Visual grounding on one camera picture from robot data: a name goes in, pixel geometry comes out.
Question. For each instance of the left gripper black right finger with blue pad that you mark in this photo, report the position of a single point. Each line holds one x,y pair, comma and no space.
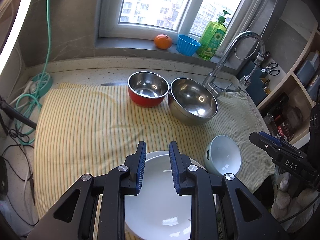
220,200

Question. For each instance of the red steel-lined bowl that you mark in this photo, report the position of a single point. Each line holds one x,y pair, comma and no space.
147,89

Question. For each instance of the green dish soap bottle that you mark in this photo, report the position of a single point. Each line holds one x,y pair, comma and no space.
212,37

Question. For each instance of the black scissors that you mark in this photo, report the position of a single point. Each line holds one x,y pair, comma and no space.
271,69

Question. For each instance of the yellow striped cloth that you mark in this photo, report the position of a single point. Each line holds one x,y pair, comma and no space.
91,129

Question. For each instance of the large stainless steel bowl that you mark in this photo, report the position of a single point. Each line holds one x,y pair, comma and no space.
190,102

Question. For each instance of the light blue ceramic bowl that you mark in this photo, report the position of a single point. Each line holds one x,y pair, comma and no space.
222,156

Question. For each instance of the blue fluted cup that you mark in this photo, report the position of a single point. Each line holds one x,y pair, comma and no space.
186,45

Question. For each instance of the teal power strip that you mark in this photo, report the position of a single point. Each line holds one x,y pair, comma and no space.
42,83

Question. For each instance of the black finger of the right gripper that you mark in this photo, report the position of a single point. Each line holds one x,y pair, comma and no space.
270,144

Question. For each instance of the dark teal knife block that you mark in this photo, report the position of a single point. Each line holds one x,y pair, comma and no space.
257,90

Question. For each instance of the orange fruit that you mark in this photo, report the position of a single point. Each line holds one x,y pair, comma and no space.
163,41

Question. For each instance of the plain white deep plate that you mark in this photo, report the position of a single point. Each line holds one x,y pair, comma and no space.
157,212

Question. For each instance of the white window frame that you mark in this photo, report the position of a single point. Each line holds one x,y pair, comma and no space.
145,19

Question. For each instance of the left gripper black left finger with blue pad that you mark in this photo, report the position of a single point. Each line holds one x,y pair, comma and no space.
73,215

